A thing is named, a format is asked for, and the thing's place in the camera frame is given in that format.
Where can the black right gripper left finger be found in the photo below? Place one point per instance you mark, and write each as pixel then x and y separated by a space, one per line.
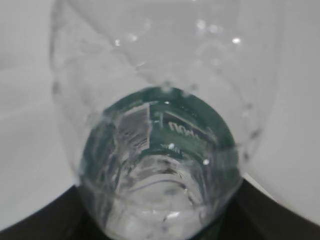
pixel 69 217

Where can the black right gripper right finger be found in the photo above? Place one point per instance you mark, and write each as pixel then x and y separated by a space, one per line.
pixel 252 215

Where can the clear green-label water bottle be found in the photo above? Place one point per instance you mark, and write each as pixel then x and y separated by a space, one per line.
pixel 161 104

